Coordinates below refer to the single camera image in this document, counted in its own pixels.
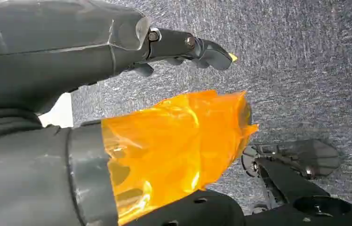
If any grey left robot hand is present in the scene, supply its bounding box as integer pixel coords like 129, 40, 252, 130
0, 0, 259, 226

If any white furniture panel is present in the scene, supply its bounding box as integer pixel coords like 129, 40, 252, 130
38, 92, 74, 129

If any black robot leg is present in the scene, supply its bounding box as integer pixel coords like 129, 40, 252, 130
126, 157, 352, 226

